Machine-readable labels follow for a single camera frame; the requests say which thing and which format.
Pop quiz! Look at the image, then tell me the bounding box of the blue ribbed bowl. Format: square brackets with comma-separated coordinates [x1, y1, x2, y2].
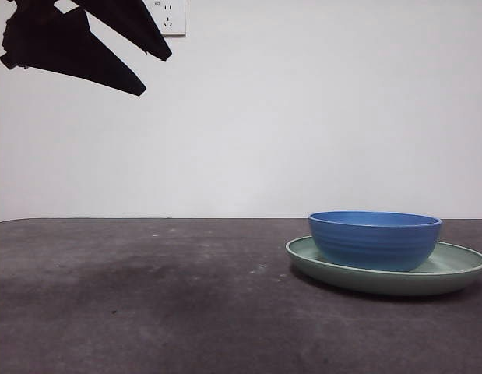
[307, 210, 444, 273]

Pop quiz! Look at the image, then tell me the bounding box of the pale green plate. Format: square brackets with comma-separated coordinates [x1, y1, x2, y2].
[284, 235, 482, 296]

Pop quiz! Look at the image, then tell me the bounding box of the white wall socket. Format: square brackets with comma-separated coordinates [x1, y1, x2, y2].
[143, 0, 187, 38]

